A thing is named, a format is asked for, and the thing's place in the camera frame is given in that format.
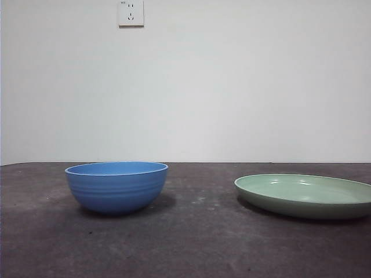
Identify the blue ribbed bowl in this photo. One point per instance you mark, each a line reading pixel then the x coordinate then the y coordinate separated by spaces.
pixel 116 194

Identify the pale green plate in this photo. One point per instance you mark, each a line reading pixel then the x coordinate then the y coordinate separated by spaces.
pixel 304 207

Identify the white wall socket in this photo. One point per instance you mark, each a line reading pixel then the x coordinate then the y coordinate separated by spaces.
pixel 131 14

